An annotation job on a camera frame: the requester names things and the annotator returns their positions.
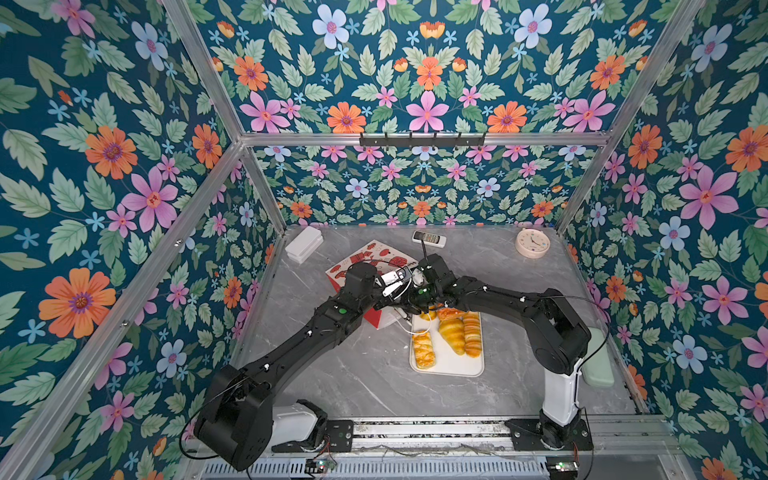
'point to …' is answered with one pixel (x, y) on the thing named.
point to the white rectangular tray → (447, 362)
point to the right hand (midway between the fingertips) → (390, 301)
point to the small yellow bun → (425, 316)
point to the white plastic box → (304, 244)
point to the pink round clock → (532, 243)
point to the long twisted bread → (472, 334)
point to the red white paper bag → (380, 256)
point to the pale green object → (599, 371)
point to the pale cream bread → (454, 331)
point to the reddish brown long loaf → (446, 312)
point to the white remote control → (433, 240)
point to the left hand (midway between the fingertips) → (391, 266)
